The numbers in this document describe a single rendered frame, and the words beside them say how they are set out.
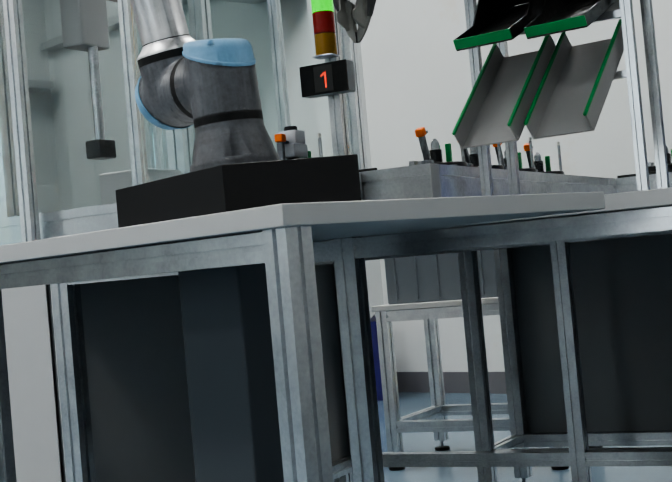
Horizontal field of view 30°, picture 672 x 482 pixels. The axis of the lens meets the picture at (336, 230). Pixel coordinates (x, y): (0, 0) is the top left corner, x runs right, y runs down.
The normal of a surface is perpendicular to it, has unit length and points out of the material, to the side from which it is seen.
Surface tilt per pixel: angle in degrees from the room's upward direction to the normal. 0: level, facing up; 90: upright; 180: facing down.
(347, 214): 90
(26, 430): 90
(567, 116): 45
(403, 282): 90
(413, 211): 90
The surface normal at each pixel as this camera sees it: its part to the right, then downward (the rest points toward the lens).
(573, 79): -0.50, -0.68
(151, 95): -0.75, 0.24
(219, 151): -0.30, -0.27
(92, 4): 0.88, -0.09
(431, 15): -0.73, 0.04
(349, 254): -0.47, 0.01
